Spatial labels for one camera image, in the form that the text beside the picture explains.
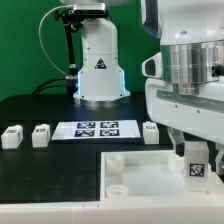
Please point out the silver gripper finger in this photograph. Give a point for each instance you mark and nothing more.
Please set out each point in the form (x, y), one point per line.
(178, 141)
(219, 160)

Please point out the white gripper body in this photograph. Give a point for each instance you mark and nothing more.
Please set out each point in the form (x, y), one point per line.
(200, 115)

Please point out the white square tabletop part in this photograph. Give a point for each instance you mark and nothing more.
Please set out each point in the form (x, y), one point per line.
(153, 174)

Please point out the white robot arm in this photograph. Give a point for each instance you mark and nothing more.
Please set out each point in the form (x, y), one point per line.
(179, 46)

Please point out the white L-shaped obstacle fence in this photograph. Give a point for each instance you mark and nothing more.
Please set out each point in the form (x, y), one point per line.
(190, 209)

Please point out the white sheet with fiducial markers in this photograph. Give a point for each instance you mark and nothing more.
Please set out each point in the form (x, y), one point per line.
(118, 129)

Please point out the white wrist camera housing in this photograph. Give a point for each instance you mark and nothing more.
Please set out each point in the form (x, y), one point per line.
(152, 67)

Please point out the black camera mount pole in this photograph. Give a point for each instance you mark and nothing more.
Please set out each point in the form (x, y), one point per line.
(72, 24)

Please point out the black camera on mount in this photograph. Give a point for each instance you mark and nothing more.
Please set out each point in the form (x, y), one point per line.
(90, 9)

